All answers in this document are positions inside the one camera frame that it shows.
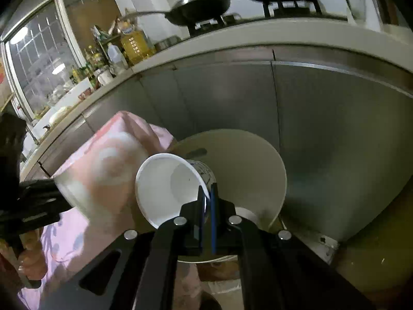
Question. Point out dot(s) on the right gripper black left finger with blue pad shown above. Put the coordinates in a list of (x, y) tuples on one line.
[(136, 271)]

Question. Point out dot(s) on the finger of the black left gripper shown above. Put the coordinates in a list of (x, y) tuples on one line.
[(27, 206)]

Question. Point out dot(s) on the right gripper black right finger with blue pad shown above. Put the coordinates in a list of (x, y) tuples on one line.
[(277, 270)]

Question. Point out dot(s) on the white paper cup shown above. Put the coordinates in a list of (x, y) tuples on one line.
[(165, 182)]

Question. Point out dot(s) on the white trash bin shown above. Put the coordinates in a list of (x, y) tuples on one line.
[(249, 171)]

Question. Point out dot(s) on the kitchen window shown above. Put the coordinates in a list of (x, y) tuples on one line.
[(41, 50)]

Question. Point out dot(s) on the grey kitchen cabinet counter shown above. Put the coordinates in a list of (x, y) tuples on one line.
[(334, 99)]

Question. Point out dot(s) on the pink floral tablecloth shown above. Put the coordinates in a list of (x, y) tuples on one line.
[(99, 180)]

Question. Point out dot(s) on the white plastic jug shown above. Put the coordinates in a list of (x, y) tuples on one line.
[(117, 58)]

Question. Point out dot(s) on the yellow cooking oil jug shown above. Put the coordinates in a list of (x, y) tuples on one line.
[(134, 42)]

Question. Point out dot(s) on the black frying pan with lid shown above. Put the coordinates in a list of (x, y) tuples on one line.
[(186, 13)]

